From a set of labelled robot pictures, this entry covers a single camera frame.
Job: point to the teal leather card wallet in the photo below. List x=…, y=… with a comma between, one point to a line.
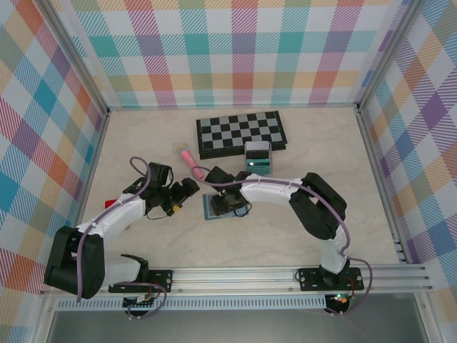
x=207, y=207

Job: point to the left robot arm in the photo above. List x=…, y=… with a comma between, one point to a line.
x=71, y=264

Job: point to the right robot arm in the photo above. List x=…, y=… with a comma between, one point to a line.
x=317, y=207

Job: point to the plain teal card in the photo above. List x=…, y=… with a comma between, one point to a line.
x=258, y=171

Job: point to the teal card with black stripe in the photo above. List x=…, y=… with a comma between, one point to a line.
x=260, y=163

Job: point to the clear acrylic card stand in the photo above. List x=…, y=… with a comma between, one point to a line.
x=271, y=157

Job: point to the pink marker pen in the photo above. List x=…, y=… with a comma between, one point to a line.
x=187, y=157

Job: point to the small red flat object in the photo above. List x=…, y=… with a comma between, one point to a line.
x=110, y=203

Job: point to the black and grey chessboard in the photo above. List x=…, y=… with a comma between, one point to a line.
x=228, y=132

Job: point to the grey metal panel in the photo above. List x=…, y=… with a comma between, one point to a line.
x=232, y=327

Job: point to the circuit board with lit LEDs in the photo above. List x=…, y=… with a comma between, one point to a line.
x=341, y=299

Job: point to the aluminium frame rail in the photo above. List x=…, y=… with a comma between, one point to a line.
x=380, y=178
x=86, y=189

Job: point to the aluminium mounting rail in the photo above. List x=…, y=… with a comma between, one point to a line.
x=232, y=277

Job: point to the aluminium frame post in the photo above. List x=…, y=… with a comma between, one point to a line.
x=79, y=57
x=385, y=53

